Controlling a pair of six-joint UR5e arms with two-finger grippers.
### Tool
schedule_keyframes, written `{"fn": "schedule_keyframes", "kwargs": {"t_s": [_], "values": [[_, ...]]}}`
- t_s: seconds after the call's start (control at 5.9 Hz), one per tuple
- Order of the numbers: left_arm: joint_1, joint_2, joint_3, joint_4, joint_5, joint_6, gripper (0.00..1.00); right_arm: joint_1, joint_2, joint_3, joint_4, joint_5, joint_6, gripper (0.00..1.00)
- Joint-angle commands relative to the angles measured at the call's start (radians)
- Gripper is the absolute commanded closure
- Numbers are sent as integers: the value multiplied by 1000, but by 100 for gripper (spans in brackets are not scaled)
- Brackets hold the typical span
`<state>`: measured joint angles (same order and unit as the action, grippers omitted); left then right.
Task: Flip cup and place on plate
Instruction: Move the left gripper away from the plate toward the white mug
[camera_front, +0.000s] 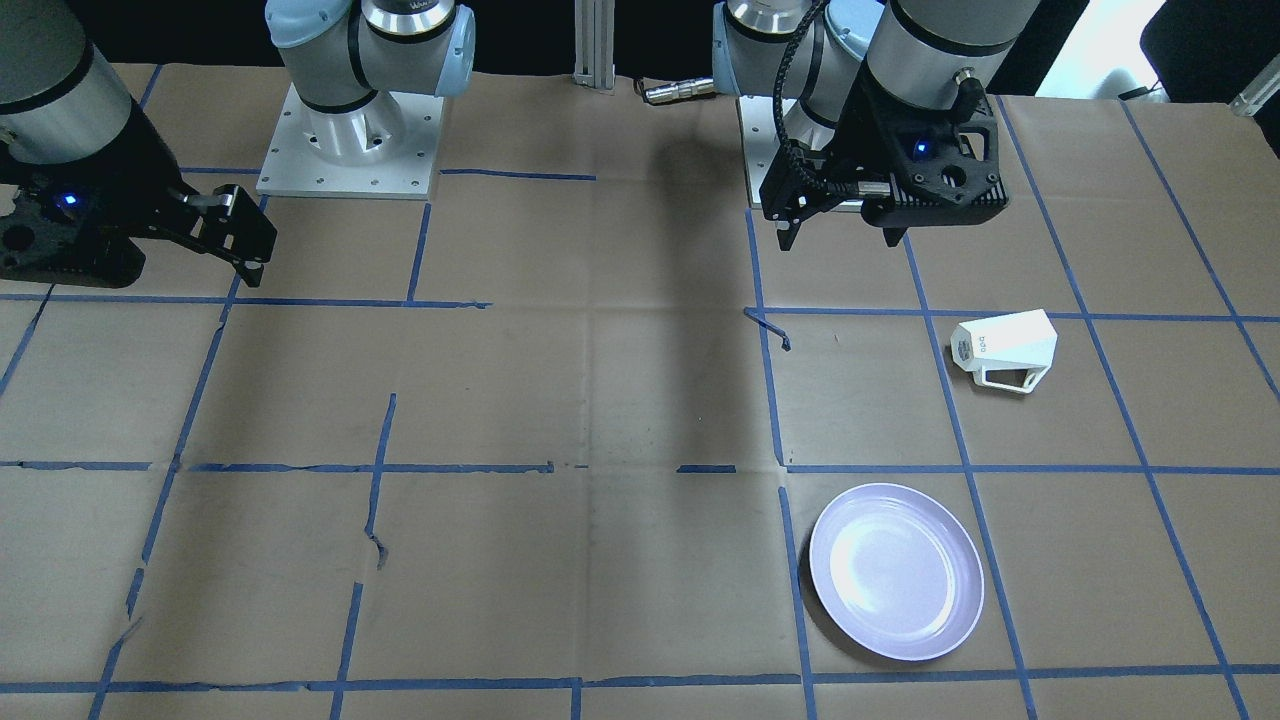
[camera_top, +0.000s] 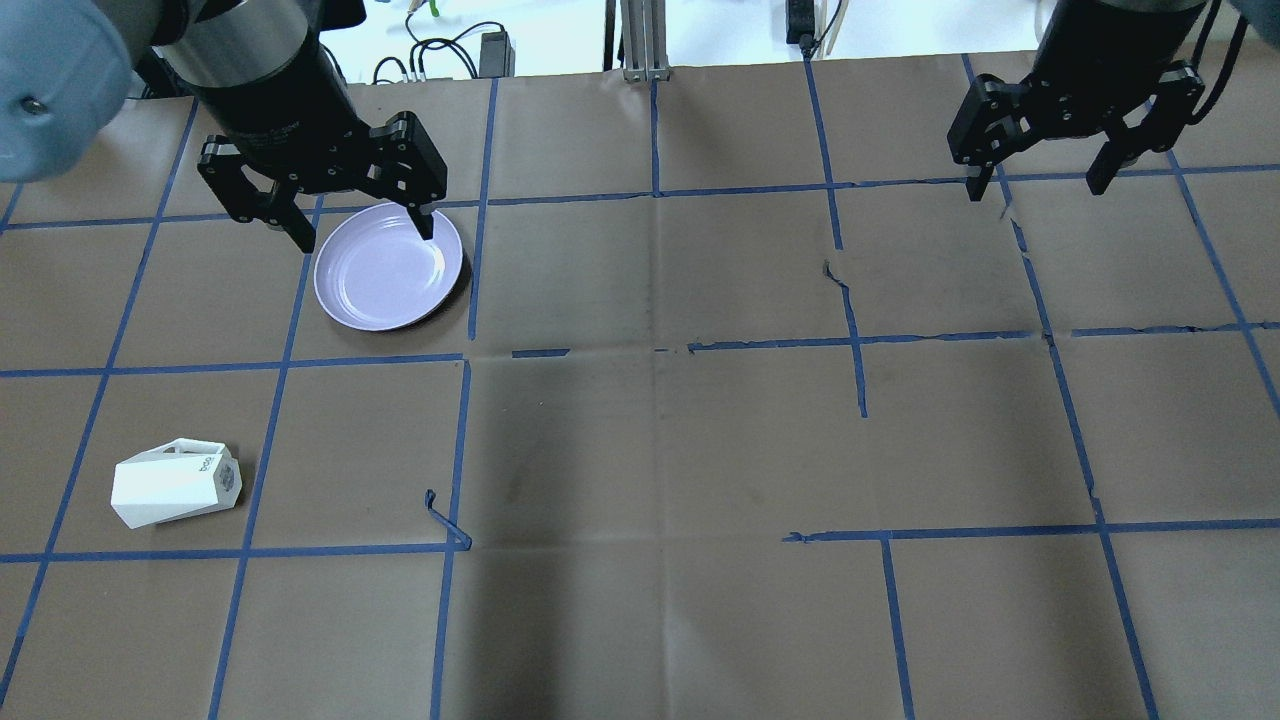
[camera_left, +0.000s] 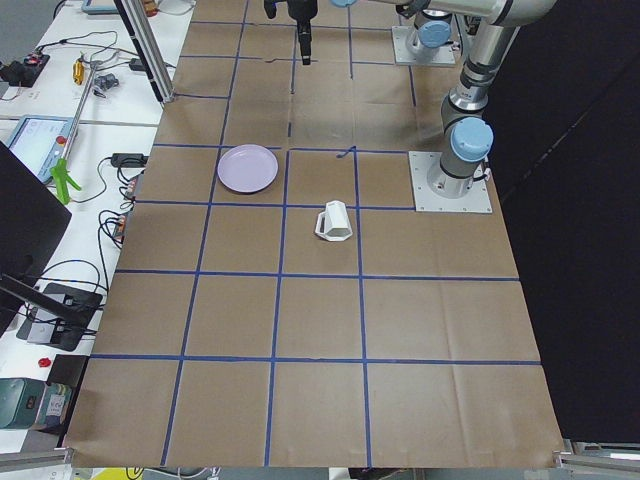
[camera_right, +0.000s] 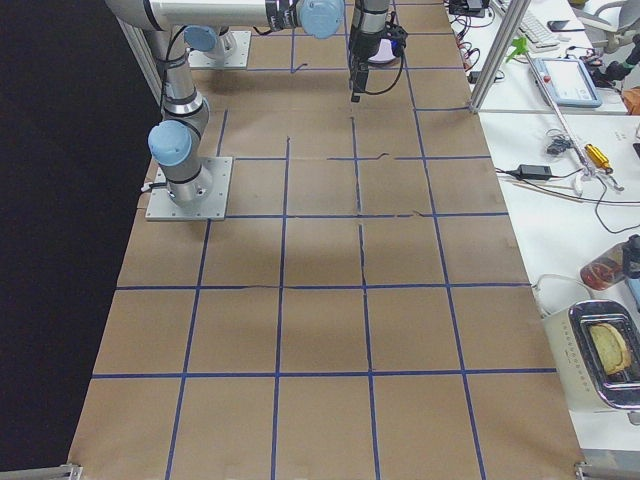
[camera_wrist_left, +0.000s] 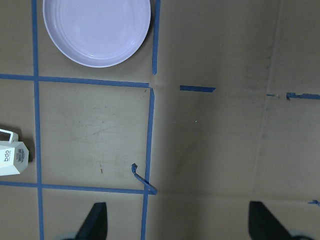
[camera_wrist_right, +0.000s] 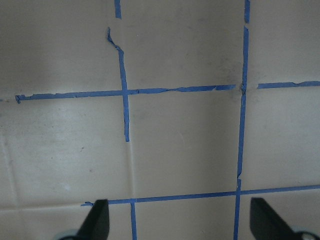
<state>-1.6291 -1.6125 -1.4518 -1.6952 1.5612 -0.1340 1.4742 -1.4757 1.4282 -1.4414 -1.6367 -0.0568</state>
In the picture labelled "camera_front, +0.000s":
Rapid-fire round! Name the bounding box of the brown paper table cover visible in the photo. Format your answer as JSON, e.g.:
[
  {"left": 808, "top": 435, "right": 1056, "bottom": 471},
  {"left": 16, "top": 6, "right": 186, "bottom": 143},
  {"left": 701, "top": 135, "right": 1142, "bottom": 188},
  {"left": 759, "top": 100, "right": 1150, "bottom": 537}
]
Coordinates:
[{"left": 1, "top": 76, "right": 1279, "bottom": 719}]

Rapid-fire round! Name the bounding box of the aluminium frame post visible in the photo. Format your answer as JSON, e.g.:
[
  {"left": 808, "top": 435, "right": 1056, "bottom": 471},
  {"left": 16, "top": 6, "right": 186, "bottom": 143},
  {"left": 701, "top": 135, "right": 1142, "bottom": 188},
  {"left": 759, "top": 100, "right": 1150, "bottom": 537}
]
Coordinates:
[{"left": 572, "top": 0, "right": 616, "bottom": 94}]

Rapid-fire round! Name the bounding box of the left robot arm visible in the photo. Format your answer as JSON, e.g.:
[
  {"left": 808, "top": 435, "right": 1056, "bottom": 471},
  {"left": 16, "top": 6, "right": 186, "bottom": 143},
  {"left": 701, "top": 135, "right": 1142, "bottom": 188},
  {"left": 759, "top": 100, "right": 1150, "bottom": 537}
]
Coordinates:
[{"left": 712, "top": 1, "right": 1036, "bottom": 251}]

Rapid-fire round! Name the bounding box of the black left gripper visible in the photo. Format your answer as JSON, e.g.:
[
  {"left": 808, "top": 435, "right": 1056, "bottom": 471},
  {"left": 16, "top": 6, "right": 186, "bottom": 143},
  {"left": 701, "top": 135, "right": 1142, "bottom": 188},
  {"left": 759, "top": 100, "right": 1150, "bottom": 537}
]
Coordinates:
[{"left": 760, "top": 70, "right": 1009, "bottom": 251}]

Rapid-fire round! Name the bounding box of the metal cable connector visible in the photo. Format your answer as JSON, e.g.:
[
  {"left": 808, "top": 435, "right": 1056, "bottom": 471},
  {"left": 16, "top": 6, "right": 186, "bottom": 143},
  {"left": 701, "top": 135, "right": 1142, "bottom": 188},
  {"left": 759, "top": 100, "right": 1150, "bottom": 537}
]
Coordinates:
[{"left": 634, "top": 77, "right": 717, "bottom": 106}]

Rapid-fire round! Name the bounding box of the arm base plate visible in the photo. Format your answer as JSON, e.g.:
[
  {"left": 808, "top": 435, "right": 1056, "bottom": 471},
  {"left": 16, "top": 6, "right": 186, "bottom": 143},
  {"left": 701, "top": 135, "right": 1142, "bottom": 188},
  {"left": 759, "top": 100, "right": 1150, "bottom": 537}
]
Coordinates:
[
  {"left": 256, "top": 87, "right": 447, "bottom": 201},
  {"left": 739, "top": 95, "right": 913, "bottom": 213}
]

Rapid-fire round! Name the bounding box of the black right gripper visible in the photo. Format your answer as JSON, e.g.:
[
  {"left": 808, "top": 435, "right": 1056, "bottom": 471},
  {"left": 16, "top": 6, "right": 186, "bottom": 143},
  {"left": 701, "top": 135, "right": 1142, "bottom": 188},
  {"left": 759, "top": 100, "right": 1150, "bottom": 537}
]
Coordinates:
[{"left": 1, "top": 120, "right": 278, "bottom": 290}]

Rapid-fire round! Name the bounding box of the white angular cup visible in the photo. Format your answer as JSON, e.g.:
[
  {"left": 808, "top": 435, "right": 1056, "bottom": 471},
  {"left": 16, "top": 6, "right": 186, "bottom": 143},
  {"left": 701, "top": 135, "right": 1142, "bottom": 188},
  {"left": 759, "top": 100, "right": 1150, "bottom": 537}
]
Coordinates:
[{"left": 950, "top": 309, "right": 1059, "bottom": 395}]

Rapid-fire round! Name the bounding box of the lavender plate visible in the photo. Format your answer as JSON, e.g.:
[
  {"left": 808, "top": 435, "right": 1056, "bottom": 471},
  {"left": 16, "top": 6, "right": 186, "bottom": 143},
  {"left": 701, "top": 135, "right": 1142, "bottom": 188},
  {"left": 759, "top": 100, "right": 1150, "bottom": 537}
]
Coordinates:
[{"left": 808, "top": 482, "right": 986, "bottom": 662}]

